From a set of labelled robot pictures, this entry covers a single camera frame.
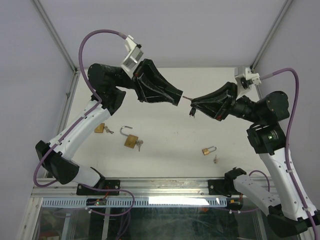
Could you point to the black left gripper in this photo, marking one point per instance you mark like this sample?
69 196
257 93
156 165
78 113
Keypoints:
146 76

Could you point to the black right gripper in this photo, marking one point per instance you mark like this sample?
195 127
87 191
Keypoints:
216 105

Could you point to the small brass padlock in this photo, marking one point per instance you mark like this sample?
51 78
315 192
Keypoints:
208 150

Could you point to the silver key bunch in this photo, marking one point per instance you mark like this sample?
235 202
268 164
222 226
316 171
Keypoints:
139 143

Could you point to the medium brass padlock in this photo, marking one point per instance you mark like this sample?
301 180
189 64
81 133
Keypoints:
131 140

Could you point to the large brass padlock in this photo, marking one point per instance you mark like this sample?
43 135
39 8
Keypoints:
100 128

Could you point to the black padlock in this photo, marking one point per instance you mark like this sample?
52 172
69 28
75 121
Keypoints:
176 96

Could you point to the black headed key pair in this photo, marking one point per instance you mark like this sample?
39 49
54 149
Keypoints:
193 109

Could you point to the small silver key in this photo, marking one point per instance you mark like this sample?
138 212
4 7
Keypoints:
108 130

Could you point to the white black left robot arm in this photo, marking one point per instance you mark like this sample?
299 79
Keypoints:
107 82

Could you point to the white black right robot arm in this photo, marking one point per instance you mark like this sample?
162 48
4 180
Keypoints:
290 212

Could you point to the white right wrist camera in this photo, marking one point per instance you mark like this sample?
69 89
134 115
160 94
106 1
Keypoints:
245 79

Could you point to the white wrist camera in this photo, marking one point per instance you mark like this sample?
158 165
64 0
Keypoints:
245 79
133 57

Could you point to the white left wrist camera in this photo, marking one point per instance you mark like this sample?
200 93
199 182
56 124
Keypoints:
133 57

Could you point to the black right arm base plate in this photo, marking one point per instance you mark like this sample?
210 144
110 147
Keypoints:
219 187

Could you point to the aluminium mounting rail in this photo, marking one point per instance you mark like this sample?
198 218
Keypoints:
142 187

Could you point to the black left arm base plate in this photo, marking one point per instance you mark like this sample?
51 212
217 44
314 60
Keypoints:
109 187

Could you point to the white slotted cable duct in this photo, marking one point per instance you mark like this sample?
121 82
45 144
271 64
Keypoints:
140 202

